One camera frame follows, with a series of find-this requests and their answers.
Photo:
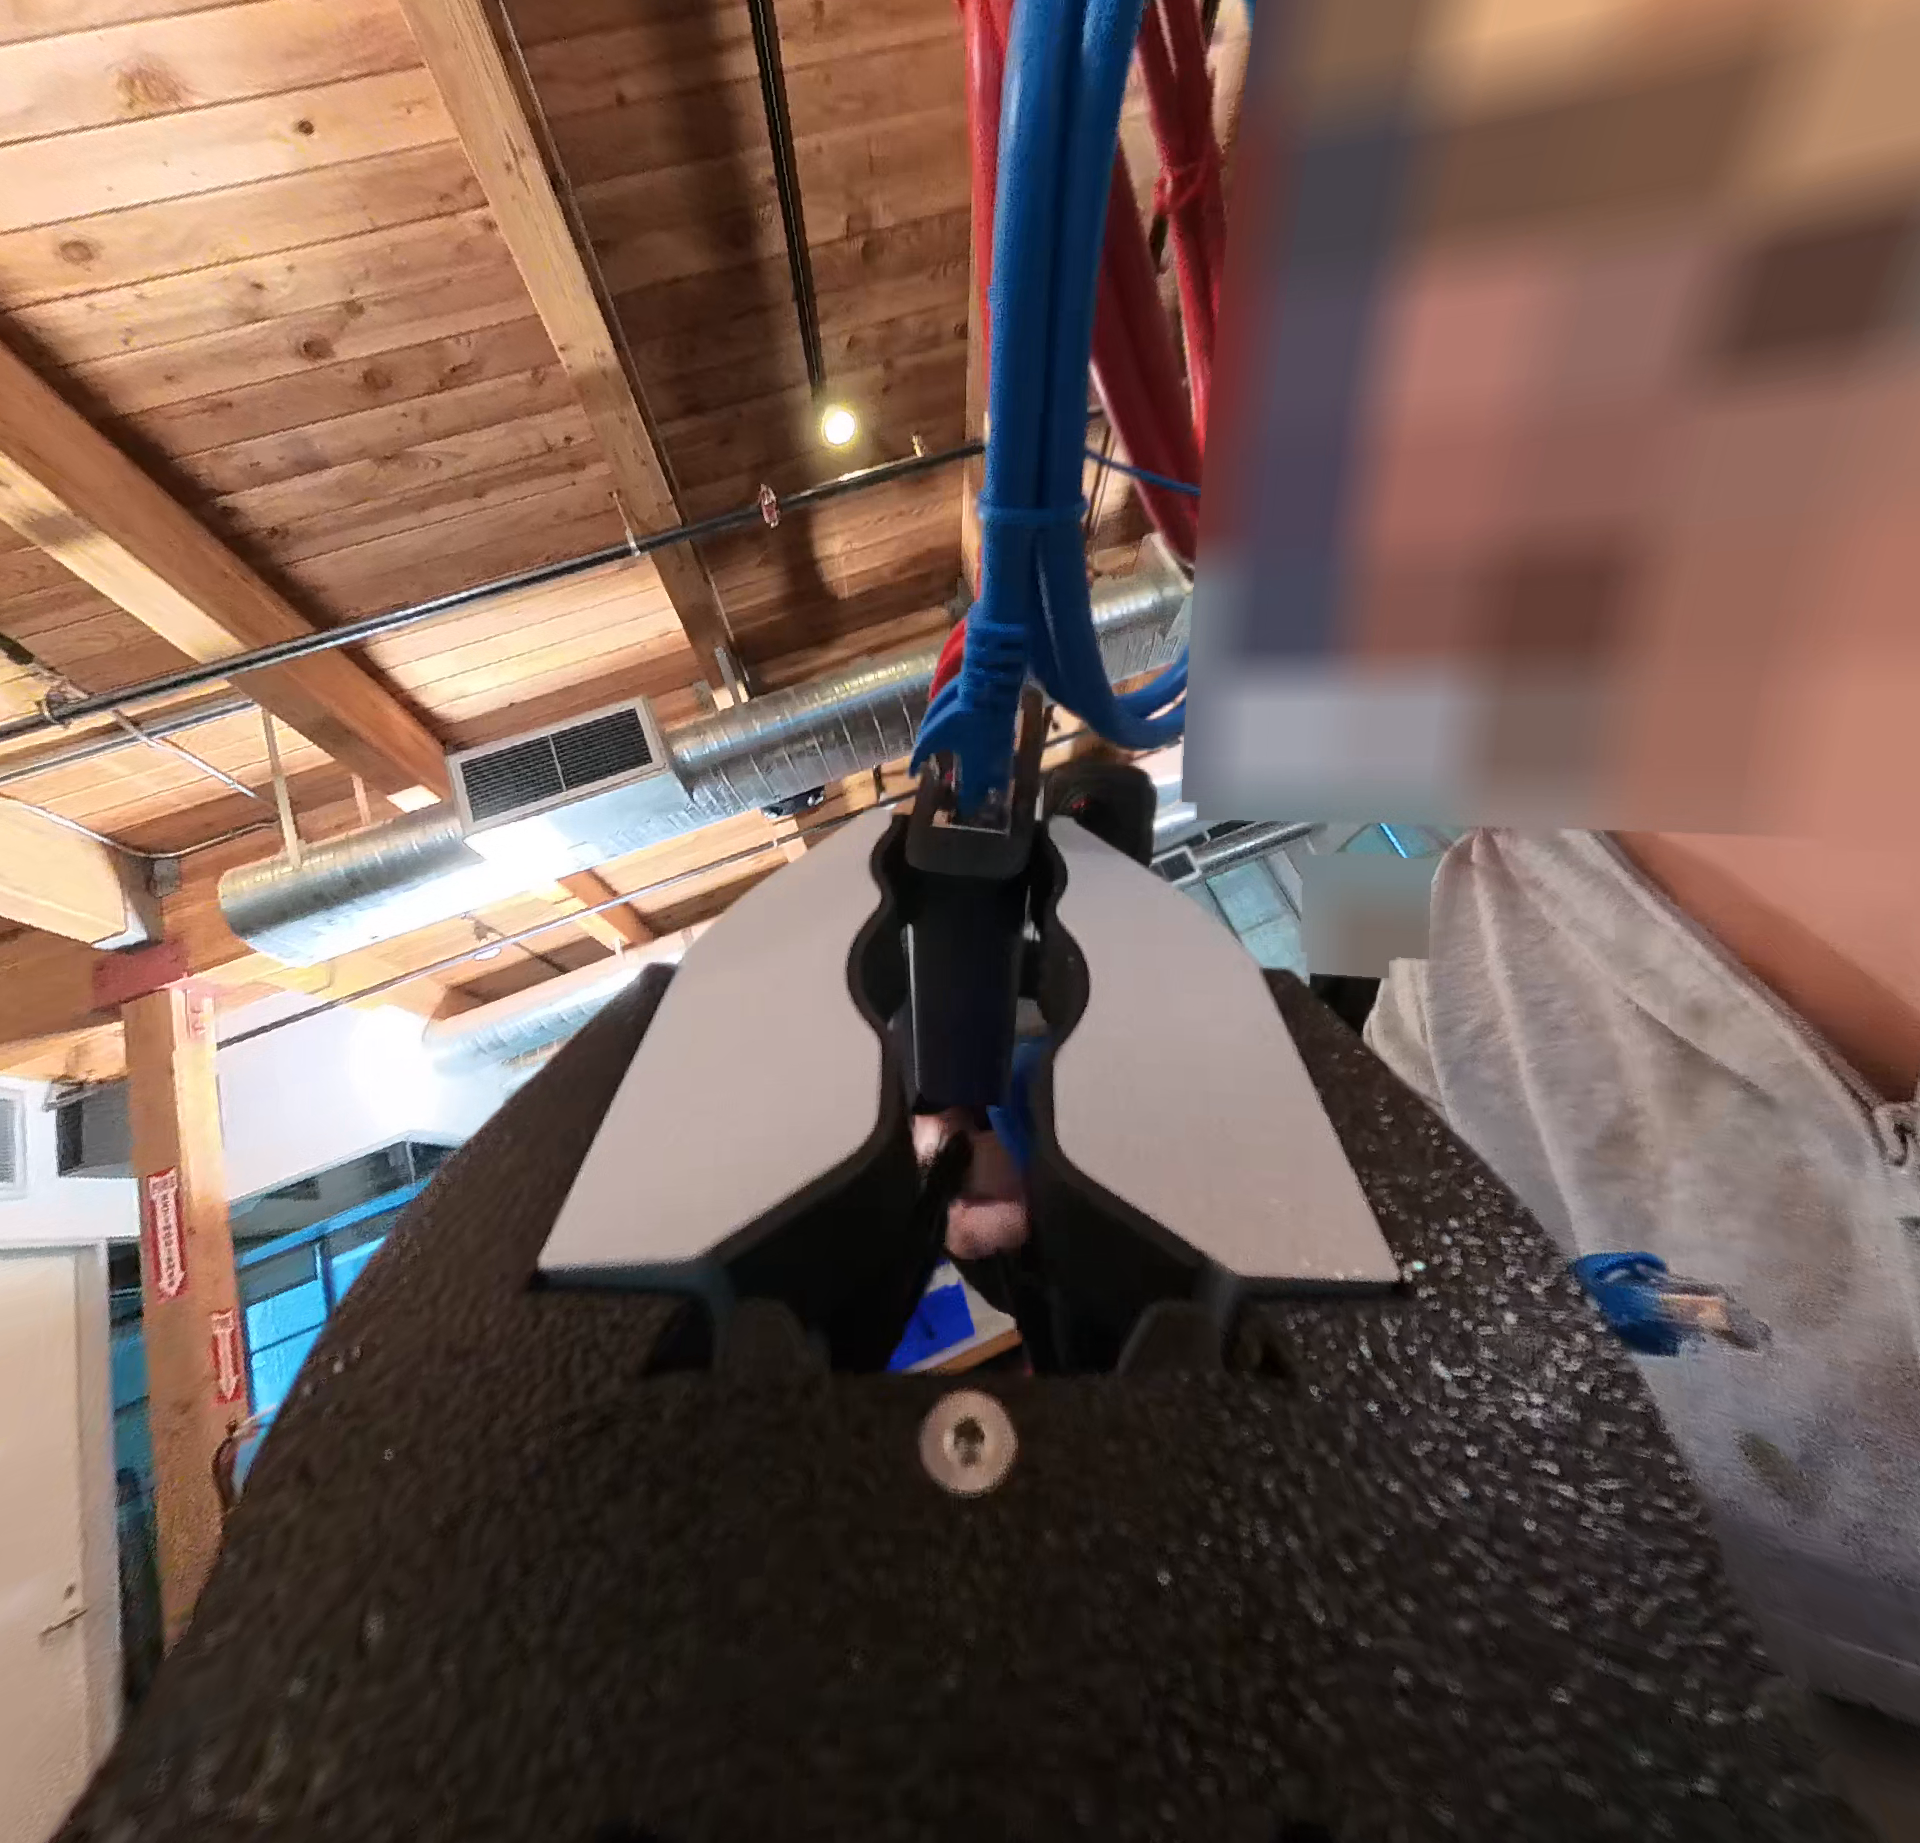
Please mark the white air vent grille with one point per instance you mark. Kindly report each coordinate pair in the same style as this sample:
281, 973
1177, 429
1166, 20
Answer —
556, 763

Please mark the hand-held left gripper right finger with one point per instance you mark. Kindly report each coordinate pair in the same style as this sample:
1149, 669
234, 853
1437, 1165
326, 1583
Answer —
1200, 1108

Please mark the wooden post with red signs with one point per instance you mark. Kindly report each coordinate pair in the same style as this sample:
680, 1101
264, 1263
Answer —
165, 1093

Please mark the silver ventilation duct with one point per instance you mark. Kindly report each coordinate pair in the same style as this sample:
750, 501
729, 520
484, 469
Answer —
811, 740

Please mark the black lighting track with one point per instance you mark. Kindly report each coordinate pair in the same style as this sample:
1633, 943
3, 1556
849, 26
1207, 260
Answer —
781, 149

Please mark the black ceiling pipe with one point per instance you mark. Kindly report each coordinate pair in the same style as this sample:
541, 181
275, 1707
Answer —
451, 599

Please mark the white door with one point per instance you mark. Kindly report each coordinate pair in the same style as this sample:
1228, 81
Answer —
51, 1498

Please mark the person's grey shirt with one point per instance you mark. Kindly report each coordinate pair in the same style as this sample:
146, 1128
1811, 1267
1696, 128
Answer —
1621, 1123

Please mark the round ceiling lamp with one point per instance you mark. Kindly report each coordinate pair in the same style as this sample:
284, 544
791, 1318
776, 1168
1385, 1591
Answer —
839, 424

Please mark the small network switch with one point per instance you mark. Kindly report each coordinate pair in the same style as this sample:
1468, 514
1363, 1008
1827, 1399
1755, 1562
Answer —
960, 973

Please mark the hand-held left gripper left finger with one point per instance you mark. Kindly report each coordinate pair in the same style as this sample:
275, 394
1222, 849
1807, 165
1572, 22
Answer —
735, 1093

